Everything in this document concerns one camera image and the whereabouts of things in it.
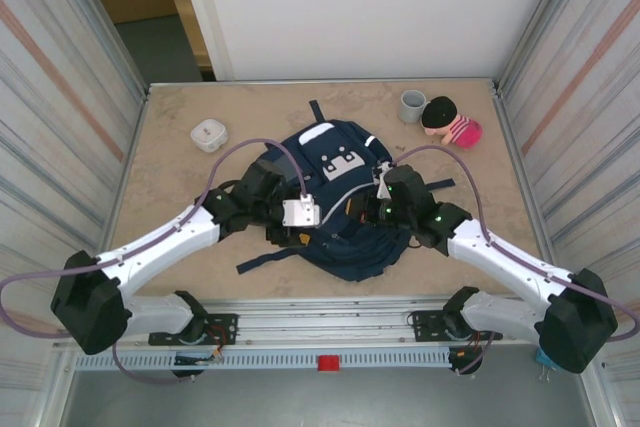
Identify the navy blue backpack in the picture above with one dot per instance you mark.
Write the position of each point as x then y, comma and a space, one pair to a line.
360, 252

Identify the aluminium mounting rail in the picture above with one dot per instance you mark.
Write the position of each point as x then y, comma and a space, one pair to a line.
325, 322

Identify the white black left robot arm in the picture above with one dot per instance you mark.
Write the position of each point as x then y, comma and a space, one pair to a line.
160, 242

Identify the blue binder clip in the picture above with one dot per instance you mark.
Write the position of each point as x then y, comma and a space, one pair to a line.
544, 361

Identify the white square lidded box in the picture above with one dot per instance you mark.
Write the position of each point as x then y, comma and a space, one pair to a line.
207, 134

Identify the plush doll with pink shirt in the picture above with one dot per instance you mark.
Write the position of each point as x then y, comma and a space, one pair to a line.
455, 129

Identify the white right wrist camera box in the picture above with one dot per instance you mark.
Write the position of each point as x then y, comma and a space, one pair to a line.
382, 179

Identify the red block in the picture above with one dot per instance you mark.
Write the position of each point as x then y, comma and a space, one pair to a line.
328, 363

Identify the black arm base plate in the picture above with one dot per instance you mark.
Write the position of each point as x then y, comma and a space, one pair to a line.
225, 329
427, 324

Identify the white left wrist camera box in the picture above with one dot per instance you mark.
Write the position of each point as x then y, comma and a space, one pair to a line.
300, 212

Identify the grey mug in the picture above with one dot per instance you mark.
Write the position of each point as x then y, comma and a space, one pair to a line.
411, 109

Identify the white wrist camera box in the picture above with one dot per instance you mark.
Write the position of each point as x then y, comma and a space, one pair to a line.
382, 179
300, 212

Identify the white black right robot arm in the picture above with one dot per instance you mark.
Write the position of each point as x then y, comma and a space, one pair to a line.
500, 257

